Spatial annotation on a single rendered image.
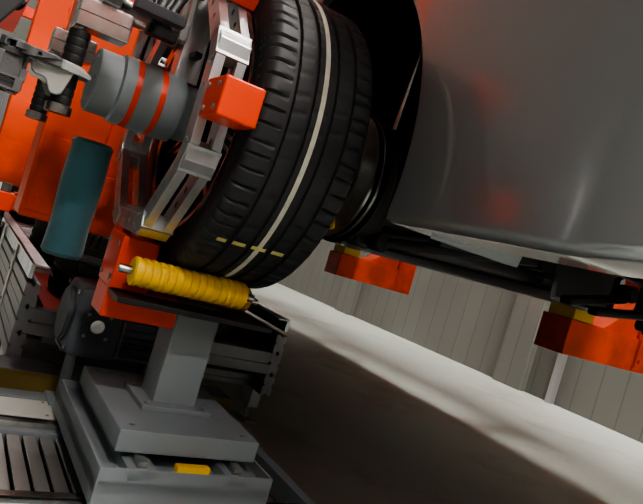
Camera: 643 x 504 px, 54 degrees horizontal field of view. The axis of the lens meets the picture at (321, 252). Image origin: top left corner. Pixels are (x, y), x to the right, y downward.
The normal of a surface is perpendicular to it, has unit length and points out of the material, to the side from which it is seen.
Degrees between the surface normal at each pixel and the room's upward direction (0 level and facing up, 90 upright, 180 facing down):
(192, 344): 90
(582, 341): 90
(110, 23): 90
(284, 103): 84
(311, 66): 69
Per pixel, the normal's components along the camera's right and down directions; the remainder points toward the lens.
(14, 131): 0.49, 0.15
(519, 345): -0.82, -0.25
